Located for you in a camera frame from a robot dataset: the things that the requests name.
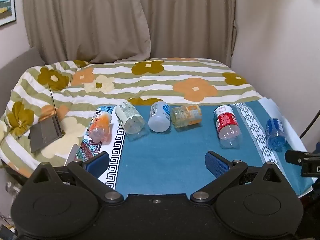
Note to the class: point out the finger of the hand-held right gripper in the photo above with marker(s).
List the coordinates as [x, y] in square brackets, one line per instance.
[295, 157]

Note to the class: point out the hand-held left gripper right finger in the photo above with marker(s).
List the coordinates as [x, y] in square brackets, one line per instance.
[216, 164]

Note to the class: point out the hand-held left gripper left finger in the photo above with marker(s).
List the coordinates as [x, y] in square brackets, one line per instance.
[97, 164]

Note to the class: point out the blue clear cup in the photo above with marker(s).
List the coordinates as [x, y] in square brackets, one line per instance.
[275, 132]

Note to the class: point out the red label clear cup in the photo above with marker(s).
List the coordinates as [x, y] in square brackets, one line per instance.
[226, 122]

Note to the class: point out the white green label clear cup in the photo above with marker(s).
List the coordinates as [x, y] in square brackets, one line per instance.
[130, 117]

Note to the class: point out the yellow orange label clear cup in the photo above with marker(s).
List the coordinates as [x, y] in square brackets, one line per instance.
[186, 115]

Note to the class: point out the white blue label cup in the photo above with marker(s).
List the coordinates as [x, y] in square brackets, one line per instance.
[158, 117]

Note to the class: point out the colourful patterned cloth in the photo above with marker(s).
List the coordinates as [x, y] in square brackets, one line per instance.
[117, 155]

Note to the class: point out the silver flat device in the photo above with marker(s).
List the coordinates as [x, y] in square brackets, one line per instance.
[72, 155]

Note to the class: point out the teal table mat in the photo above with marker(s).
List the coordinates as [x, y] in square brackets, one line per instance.
[175, 160]

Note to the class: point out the grey laptop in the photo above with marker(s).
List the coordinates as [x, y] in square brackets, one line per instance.
[45, 135]

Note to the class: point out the clear plastic item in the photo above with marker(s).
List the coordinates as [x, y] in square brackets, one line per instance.
[12, 188]

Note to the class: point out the floral striped blanket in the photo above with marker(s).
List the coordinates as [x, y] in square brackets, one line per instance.
[162, 85]

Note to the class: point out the grey sofa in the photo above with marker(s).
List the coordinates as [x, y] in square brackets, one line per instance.
[20, 62]

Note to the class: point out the beige curtain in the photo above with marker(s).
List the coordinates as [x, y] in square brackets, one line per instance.
[87, 17]
[190, 17]

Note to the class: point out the framed wall picture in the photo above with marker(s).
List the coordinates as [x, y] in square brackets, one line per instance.
[6, 2]

